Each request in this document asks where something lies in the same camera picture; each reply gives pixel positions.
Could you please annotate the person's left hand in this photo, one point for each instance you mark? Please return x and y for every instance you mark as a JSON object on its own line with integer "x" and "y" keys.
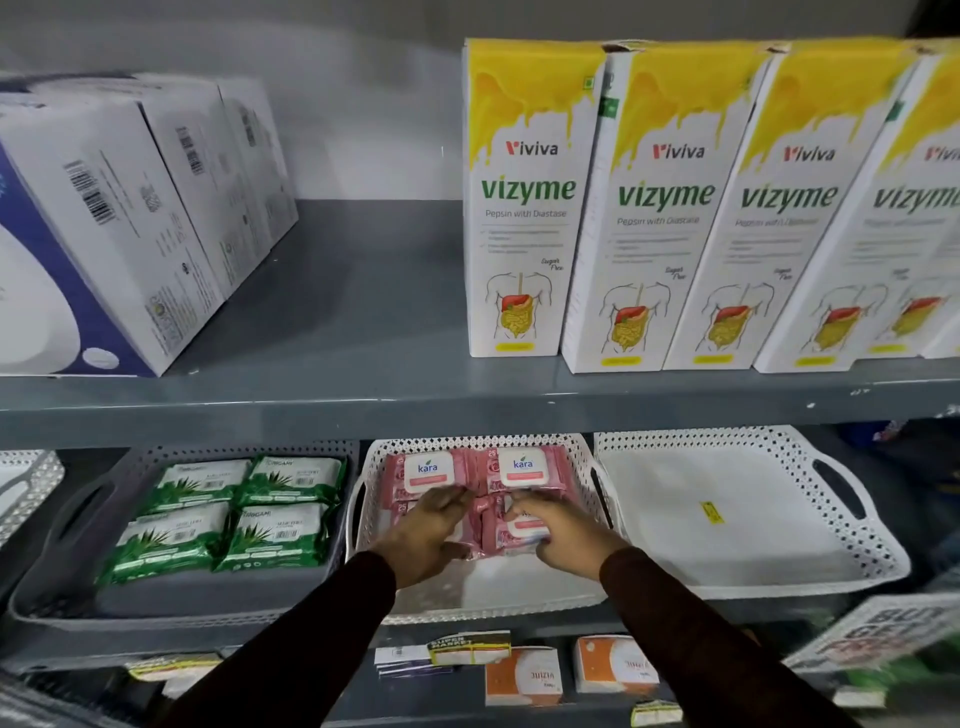
{"x": 416, "y": 540}

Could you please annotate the person's right hand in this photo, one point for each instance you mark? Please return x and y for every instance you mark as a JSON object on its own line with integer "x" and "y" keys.
{"x": 574, "y": 540}

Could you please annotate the person's left fingers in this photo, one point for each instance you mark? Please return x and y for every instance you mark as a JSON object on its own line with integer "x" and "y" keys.
{"x": 448, "y": 501}

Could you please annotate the person's right fingers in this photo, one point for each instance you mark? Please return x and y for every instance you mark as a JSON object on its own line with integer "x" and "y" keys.
{"x": 529, "y": 508}

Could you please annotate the pink wipes packet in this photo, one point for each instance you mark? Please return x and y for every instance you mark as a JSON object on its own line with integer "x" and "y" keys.
{"x": 429, "y": 471}
{"x": 471, "y": 529}
{"x": 501, "y": 536}
{"x": 525, "y": 466}

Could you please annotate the person's right forearm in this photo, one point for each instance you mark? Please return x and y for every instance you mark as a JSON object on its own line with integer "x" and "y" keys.
{"x": 697, "y": 645}

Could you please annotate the person's left forearm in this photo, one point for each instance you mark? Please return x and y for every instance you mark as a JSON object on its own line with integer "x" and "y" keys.
{"x": 300, "y": 652}

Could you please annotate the yellow green shelf label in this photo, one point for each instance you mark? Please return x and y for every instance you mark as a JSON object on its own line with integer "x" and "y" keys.
{"x": 469, "y": 649}

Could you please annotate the green wipes packet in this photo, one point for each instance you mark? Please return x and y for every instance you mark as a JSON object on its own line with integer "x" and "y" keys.
{"x": 296, "y": 478}
{"x": 169, "y": 541}
{"x": 277, "y": 534}
{"x": 202, "y": 480}

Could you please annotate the orange white small box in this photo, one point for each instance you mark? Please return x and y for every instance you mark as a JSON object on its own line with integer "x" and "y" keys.
{"x": 523, "y": 679}
{"x": 615, "y": 664}

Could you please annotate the small yellow sticker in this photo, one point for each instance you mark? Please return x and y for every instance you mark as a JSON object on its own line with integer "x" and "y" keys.
{"x": 712, "y": 512}

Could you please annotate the grey metal shelf rack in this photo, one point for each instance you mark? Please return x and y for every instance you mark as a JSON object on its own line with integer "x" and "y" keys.
{"x": 360, "y": 315}

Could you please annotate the large white perforated plastic basket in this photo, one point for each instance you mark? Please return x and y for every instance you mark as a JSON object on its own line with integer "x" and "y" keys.
{"x": 750, "y": 540}

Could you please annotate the yellow white shelf label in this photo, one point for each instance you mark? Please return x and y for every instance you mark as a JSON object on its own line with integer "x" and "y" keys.
{"x": 656, "y": 714}
{"x": 176, "y": 666}

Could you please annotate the grey perforated plastic basket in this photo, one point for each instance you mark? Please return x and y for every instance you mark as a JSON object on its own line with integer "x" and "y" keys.
{"x": 187, "y": 592}

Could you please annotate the yellow white medicine box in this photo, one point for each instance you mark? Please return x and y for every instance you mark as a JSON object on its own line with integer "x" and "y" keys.
{"x": 645, "y": 247}
{"x": 525, "y": 210}
{"x": 765, "y": 255}
{"x": 870, "y": 262}

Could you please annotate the white sign with red letters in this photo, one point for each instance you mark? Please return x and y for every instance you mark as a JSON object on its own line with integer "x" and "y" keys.
{"x": 870, "y": 630}

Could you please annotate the white blue cardboard box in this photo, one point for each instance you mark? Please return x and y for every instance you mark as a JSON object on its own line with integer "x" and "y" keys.
{"x": 202, "y": 180}
{"x": 262, "y": 157}
{"x": 90, "y": 247}

